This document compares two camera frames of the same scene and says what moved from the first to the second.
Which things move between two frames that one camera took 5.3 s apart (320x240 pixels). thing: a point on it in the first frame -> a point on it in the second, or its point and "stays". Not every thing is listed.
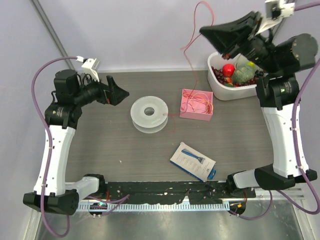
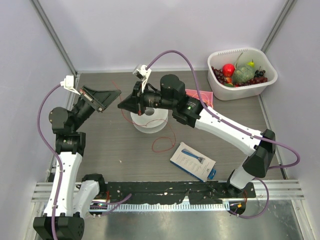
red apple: [228, 70] stays
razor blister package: [194, 162] stays
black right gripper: [227, 37] -> [135, 103]
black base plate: [162, 192] stays
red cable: [172, 115] -> [145, 126]
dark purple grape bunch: [258, 73] stays
